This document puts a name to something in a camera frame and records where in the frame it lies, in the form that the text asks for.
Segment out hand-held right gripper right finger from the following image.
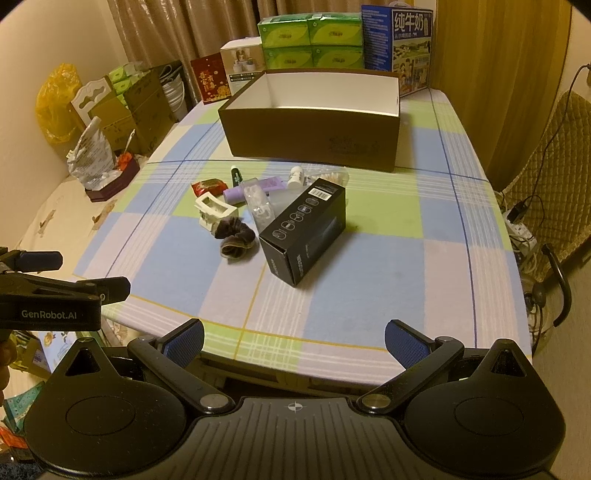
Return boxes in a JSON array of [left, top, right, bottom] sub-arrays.
[[355, 318, 536, 416]]

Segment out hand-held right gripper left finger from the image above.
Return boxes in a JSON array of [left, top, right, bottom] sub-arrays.
[[55, 318, 236, 416]]

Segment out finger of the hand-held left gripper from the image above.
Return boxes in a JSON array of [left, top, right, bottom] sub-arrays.
[[0, 273, 131, 306], [0, 247, 64, 274]]

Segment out brown velvet scrunchie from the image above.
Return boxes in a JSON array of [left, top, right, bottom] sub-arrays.
[[213, 218, 256, 264]]

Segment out white hair claw clip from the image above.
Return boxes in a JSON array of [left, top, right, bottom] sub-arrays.
[[194, 194, 238, 237]]

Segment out red snack packet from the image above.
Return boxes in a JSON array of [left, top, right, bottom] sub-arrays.
[[191, 178, 229, 198]]

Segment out black product box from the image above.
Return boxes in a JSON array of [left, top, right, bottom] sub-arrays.
[[259, 181, 348, 287]]

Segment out purple tube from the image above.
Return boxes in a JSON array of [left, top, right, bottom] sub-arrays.
[[223, 176, 287, 205]]

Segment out clear floss pick box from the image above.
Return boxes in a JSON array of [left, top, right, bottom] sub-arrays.
[[241, 182, 274, 232]]

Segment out clear plastic cup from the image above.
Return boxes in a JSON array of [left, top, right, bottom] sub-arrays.
[[265, 182, 319, 217]]

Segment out bag of cotton swabs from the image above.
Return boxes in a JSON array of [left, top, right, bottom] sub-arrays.
[[302, 167, 351, 188]]

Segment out large brown cardboard box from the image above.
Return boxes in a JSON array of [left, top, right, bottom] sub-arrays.
[[218, 69, 402, 174]]

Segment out person's left hand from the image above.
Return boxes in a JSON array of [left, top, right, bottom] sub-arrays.
[[0, 342, 13, 403]]

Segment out cream floral sheet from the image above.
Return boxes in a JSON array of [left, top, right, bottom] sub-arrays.
[[0, 180, 134, 252]]

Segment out dark maroon box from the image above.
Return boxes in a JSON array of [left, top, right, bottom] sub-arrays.
[[85, 154, 141, 203]]

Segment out silver foil bag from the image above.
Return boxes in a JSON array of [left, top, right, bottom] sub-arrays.
[[67, 115, 116, 190]]

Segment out yellow plastic bag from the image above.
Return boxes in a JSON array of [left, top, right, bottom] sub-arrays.
[[37, 64, 84, 146]]

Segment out white power strip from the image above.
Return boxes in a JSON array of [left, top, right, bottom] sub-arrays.
[[505, 212, 539, 245]]

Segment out white ornate cardboard cutout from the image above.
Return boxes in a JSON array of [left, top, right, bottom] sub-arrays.
[[69, 78, 116, 123]]

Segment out brown cardboard carton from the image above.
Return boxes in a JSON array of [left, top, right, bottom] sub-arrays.
[[124, 60, 185, 155]]

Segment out small green tissue packs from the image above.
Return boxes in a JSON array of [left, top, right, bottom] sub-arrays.
[[108, 65, 148, 95]]

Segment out red gift box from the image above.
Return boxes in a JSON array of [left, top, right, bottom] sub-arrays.
[[190, 53, 232, 106]]

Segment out quilted chair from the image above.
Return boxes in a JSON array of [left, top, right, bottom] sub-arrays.
[[501, 90, 591, 287]]

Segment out white product box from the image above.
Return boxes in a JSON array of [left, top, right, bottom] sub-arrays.
[[219, 39, 265, 97]]

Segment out beige curtain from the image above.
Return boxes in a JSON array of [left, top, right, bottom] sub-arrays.
[[106, 0, 407, 65]]

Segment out gold curtain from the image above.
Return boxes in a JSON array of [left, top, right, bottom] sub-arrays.
[[434, 0, 568, 185]]

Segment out green tissue pack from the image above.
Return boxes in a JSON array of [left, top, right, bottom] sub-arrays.
[[257, 16, 311, 47], [307, 14, 363, 46], [263, 45, 315, 70], [311, 44, 365, 70]]

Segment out blue milk carton box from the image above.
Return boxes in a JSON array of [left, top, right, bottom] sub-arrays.
[[361, 4, 435, 97]]

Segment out black cable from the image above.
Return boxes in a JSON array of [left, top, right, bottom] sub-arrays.
[[508, 65, 591, 217]]

